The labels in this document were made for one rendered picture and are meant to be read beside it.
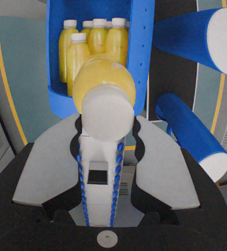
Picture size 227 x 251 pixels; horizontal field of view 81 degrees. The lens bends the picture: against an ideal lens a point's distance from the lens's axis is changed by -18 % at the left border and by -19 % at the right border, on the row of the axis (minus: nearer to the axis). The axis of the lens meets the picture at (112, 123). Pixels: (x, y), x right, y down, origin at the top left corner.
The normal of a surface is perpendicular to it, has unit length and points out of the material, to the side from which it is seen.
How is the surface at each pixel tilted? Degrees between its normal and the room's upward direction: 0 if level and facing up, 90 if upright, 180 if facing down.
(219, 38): 0
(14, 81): 0
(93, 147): 0
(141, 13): 41
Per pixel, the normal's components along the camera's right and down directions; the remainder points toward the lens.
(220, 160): 0.01, 0.50
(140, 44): 0.70, 0.38
